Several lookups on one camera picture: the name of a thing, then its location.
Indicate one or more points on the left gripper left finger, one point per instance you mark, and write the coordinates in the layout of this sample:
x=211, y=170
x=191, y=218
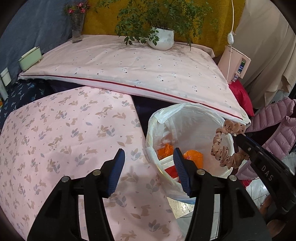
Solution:
x=58, y=219

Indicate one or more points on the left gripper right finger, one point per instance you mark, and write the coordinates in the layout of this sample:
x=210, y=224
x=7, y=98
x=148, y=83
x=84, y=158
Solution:
x=239, y=218

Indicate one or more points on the beige dotted scrunchie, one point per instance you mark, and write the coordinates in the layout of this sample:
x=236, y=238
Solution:
x=223, y=145

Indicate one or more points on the large orange plastic bag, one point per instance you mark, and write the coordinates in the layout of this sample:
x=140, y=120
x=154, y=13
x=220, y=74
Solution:
x=196, y=157

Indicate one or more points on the red paper cup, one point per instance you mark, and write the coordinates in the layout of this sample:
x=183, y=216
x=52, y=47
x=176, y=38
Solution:
x=168, y=165

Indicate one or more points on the small orange plastic bag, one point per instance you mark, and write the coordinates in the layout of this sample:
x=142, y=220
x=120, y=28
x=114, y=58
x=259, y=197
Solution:
x=165, y=151

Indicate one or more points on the white lined trash bin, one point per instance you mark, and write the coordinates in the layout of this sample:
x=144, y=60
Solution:
x=188, y=127

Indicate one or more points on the pink puffer jacket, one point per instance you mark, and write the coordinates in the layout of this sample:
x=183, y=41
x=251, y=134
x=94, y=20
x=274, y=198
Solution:
x=273, y=127

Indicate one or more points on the pink rabbit print tablecloth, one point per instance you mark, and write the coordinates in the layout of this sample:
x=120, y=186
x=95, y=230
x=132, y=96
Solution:
x=72, y=133

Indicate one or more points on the red cloth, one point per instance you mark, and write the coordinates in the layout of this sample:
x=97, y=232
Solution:
x=242, y=97

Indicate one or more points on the pink electronic device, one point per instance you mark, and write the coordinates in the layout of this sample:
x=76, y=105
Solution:
x=233, y=64

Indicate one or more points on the navy floral cloth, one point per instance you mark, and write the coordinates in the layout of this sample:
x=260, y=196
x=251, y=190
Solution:
x=27, y=91

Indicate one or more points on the pale pink bench cloth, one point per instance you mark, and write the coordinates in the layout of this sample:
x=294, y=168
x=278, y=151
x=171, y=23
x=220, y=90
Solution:
x=181, y=74

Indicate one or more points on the white tall bottle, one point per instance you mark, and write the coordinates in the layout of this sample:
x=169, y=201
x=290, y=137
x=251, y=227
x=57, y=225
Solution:
x=3, y=91

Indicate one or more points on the white jar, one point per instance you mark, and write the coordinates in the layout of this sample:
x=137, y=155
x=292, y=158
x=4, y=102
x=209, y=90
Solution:
x=5, y=76

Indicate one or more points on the mint green box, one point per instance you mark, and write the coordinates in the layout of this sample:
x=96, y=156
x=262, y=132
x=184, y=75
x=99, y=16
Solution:
x=30, y=58

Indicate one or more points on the potted green plant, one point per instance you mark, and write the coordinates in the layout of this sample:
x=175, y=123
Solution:
x=141, y=21

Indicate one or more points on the glass vase with flowers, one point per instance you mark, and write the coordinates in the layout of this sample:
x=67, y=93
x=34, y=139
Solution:
x=76, y=12

